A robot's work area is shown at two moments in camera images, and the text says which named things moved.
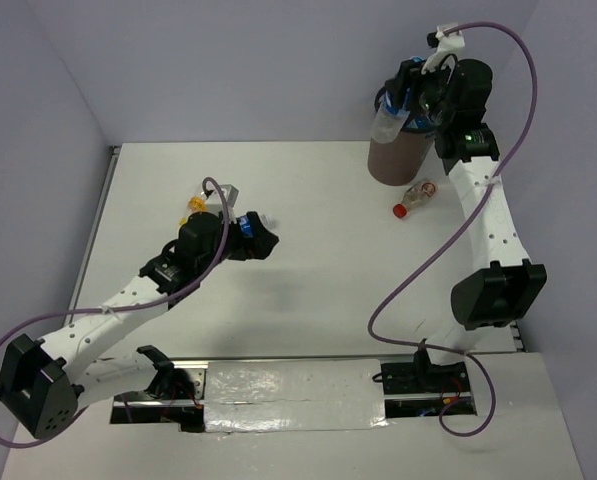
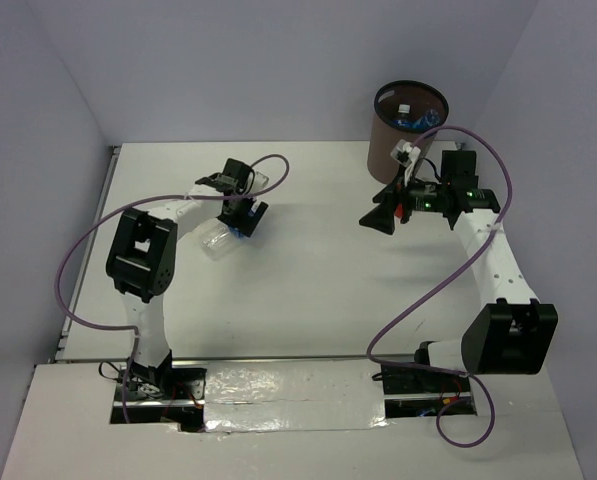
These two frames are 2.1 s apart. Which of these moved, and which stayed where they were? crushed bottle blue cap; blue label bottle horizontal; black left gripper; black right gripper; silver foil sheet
Moved: black left gripper; black right gripper; blue label bottle horizontal
Stayed: silver foil sheet; crushed bottle blue cap
